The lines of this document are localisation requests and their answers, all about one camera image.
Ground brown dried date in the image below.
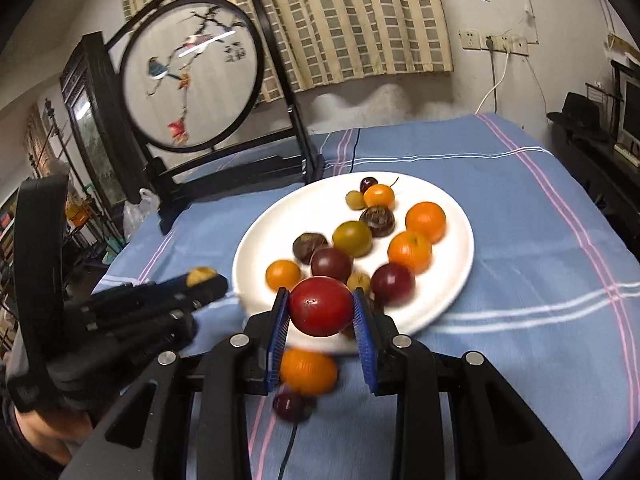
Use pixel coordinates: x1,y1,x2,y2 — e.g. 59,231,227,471
292,232,328,264

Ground black hat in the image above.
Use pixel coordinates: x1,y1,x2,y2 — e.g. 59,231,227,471
546,92,608,141

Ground person's left hand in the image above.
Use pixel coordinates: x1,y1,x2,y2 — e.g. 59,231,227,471
10,405,96,467

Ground red tomato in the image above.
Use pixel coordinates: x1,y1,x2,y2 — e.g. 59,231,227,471
288,276,355,338

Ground dark framed painting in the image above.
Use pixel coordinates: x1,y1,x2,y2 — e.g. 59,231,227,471
60,32,128,211

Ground white double wall socket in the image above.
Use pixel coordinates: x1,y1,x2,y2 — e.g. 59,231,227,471
484,35,529,57

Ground yellow-orange tomato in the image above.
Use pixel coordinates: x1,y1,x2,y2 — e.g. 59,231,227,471
279,349,339,396

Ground wrinkled dark passion fruit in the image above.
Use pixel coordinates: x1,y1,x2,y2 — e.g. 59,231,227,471
359,206,396,237

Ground checked beige curtain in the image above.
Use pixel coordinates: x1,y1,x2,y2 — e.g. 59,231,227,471
119,0,453,103

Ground round embroidered table screen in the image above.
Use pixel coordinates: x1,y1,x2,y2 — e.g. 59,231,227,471
102,0,326,235

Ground computer monitor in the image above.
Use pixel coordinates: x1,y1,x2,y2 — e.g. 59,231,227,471
612,60,640,153

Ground white power cable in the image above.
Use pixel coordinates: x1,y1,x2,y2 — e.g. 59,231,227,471
475,52,511,113

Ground dark red plum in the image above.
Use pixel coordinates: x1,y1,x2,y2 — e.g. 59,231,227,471
370,263,416,307

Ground dark purple tomato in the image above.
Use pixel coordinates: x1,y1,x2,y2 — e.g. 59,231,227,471
310,247,353,286

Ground blue striped tablecloth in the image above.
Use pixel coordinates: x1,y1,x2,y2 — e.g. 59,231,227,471
92,112,640,480

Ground small orange tomato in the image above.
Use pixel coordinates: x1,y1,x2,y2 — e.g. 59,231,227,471
265,259,302,292
363,184,396,209

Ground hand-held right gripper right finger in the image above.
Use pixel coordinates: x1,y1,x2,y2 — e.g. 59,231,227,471
351,287,583,480

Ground mandarin orange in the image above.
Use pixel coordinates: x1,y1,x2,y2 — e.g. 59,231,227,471
387,230,433,274
405,201,447,244

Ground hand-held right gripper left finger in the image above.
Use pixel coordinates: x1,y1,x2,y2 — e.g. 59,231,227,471
60,287,292,480

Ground white plastic bag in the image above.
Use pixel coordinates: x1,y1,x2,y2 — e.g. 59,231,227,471
122,188,161,241

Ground black side table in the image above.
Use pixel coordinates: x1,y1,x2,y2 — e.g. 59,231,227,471
550,125,640,241

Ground black cable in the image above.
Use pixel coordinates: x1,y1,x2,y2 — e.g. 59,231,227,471
277,129,361,480

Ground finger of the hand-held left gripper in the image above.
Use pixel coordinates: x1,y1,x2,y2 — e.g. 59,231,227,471
92,310,198,366
87,274,229,318

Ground yellow-green tomato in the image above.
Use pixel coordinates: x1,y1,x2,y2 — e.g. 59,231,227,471
332,220,373,259

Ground white oval plate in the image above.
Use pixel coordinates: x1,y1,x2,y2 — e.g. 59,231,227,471
231,172,475,353

